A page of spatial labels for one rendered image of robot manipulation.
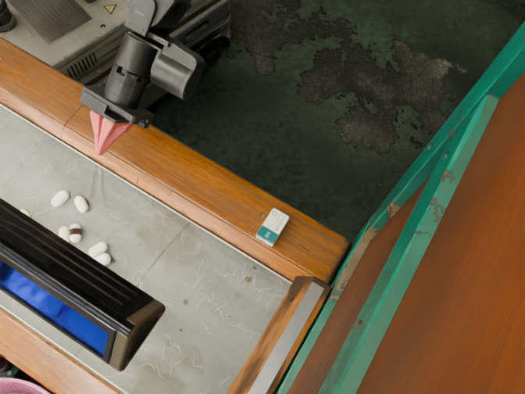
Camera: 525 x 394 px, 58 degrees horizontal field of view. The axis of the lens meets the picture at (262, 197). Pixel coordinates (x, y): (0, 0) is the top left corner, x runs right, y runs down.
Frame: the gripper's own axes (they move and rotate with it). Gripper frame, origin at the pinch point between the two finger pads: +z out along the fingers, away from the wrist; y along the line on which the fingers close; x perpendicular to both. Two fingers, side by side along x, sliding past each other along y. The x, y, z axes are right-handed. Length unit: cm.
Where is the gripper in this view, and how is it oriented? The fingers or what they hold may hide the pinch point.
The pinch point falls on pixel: (101, 150)
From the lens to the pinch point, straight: 83.9
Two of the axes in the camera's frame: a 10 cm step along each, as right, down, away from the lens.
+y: 8.5, 5.1, -1.5
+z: -4.5, 8.3, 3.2
